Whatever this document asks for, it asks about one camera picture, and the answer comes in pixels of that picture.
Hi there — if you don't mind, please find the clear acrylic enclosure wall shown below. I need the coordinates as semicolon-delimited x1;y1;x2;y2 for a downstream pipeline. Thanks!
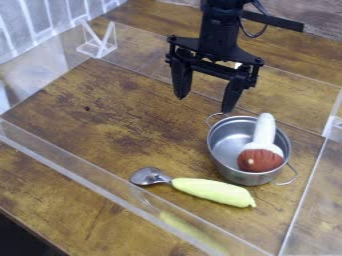
0;0;342;256

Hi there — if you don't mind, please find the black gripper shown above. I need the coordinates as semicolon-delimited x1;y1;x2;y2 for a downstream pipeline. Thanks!
166;35;265;113

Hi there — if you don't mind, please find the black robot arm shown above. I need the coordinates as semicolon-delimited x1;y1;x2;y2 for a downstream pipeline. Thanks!
166;0;269;113

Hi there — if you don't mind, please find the black bar on table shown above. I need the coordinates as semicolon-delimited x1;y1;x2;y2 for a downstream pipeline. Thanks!
242;11;305;32

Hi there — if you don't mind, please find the clear acrylic triangle bracket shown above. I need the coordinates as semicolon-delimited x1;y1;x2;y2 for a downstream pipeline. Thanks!
76;21;118;59

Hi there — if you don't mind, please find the silver metal pot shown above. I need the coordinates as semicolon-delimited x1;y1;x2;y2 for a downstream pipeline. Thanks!
207;116;298;186

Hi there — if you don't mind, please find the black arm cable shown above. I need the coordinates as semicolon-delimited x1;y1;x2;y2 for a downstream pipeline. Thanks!
239;0;271;40

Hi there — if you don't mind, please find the spoon with yellow handle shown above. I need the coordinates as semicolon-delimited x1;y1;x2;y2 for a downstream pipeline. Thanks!
130;167;257;208

